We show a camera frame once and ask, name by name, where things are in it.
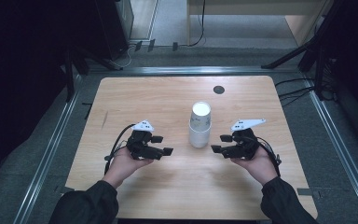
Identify light wooden desk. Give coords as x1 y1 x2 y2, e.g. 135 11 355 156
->
186 0 336 47

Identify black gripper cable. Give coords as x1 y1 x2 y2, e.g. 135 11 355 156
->
103 123 137 175
255 136 282 177

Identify black tripod stand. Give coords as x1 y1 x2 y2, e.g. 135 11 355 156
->
260 0 339 101

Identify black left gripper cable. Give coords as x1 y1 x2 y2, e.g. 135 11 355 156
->
103 123 137 175

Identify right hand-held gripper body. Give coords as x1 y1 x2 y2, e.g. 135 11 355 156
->
228 118 267 161

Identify person's left hand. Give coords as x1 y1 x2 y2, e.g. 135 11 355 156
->
102 147 154 189

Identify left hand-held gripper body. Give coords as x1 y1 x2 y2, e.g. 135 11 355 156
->
126 119 155 161

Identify black metal stand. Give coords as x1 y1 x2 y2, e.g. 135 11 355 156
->
62 46 124 103

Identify person's right hand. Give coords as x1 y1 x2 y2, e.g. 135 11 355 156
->
231 147 280 188

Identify black cabinet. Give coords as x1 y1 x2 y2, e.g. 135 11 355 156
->
93 0 134 62

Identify white floor cable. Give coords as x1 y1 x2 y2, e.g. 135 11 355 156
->
114 43 138 69

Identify grey tape strip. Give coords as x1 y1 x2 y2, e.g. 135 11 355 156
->
296 188 322 199

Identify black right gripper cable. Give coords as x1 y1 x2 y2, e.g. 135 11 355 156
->
255 136 282 177

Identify dark curtain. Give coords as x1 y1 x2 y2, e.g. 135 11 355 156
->
0 0 73 213

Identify long metal floor rail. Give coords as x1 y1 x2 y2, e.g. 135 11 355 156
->
302 74 358 224
12 74 82 224

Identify stack of white paper cups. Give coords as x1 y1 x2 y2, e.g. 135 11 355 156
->
188 101 213 149

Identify black floor cables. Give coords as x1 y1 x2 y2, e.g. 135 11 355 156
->
274 77 317 107

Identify black hanging cable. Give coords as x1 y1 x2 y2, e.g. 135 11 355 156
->
187 0 207 48

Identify black tape mark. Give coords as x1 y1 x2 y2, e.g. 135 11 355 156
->
81 102 93 121

